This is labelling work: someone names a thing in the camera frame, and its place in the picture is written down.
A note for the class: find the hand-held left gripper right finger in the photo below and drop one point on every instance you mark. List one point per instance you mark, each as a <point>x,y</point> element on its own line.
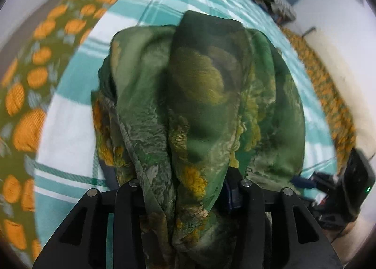
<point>231,198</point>

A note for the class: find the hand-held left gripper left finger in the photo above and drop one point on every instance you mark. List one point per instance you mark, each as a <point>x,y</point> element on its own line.
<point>129,201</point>

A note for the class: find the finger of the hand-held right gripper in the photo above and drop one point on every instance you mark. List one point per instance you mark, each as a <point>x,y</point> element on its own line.
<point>305,183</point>

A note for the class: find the green landscape print garment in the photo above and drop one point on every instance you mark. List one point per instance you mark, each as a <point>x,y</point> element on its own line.
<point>202,116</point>

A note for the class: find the pile of clothes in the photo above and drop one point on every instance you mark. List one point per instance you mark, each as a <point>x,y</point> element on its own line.
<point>277,4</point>

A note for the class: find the teal white checked blanket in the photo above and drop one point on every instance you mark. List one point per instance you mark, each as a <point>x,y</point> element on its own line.
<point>73,139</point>

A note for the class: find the orange floral green quilt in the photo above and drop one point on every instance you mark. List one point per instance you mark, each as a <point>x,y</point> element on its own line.
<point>35,87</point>

